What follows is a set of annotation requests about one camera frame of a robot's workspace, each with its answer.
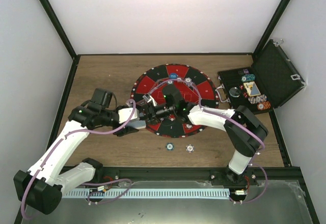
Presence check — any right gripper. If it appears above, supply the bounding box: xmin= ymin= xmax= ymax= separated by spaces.
xmin=138 ymin=102 xmax=176 ymax=126

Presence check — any white chip stack mat top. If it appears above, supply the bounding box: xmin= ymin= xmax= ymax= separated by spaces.
xmin=184 ymin=77 xmax=192 ymax=86

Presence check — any blue small blind button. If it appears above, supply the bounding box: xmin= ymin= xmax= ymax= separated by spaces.
xmin=169 ymin=73 xmax=179 ymax=79

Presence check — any blue backed card deck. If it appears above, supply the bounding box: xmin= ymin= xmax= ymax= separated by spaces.
xmin=127 ymin=121 xmax=146 ymax=130

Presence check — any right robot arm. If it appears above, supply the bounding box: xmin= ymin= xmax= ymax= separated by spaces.
xmin=141 ymin=85 xmax=268 ymax=185

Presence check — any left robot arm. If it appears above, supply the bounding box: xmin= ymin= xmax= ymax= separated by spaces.
xmin=13 ymin=89 xmax=139 ymax=219

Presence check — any round red black poker mat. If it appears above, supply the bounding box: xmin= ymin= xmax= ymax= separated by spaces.
xmin=130 ymin=64 xmax=219 ymax=138

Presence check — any teal chip on table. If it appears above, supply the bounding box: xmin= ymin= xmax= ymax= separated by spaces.
xmin=166 ymin=143 xmax=174 ymax=151

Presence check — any blue white poker chip stack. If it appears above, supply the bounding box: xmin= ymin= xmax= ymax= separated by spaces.
xmin=186 ymin=144 xmax=195 ymax=153

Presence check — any round dealer button in case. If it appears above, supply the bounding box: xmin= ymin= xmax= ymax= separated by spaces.
xmin=229 ymin=87 xmax=241 ymax=98

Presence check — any card deck in case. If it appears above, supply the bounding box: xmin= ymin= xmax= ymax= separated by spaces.
xmin=243 ymin=81 xmax=261 ymax=97

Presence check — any teal chip stack in case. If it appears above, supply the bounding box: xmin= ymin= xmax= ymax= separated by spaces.
xmin=241 ymin=74 xmax=256 ymax=82

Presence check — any purple white chip stack in case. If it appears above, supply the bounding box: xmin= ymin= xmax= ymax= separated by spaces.
xmin=248 ymin=94 xmax=267 ymax=104

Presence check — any orange chip stack in case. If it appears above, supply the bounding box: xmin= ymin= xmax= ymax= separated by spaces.
xmin=257 ymin=101 xmax=271 ymax=110

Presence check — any black poker case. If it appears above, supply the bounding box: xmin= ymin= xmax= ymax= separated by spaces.
xmin=218 ymin=39 xmax=306 ymax=114

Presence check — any light blue slotted cable duct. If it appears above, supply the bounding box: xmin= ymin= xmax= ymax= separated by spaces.
xmin=63 ymin=188 xmax=230 ymax=200

